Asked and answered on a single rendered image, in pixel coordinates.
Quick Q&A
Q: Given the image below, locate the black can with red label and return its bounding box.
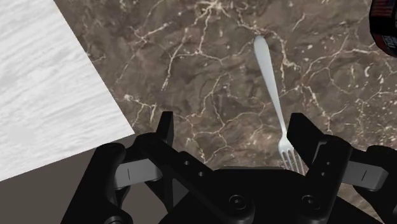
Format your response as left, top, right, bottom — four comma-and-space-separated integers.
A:
368, 0, 397, 58

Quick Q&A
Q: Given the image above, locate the silver fork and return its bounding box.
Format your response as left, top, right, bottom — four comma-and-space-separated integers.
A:
253, 35, 306, 176

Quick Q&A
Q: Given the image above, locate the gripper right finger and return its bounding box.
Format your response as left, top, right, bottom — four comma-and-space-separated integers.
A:
286, 112, 397, 224

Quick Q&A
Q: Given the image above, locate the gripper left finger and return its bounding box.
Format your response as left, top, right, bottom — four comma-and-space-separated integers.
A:
60, 111, 256, 224

